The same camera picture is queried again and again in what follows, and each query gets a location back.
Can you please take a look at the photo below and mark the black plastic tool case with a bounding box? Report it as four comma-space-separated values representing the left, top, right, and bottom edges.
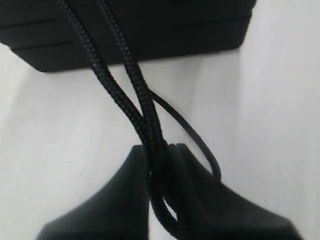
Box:
0, 0, 256, 73

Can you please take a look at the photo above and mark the black cord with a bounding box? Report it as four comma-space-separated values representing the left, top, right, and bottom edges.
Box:
56, 0, 223, 240

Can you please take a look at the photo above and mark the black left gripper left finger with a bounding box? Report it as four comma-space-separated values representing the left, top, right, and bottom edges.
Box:
37, 145, 149, 240

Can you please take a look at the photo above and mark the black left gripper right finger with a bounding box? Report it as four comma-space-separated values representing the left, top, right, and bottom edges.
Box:
166, 143, 297, 240

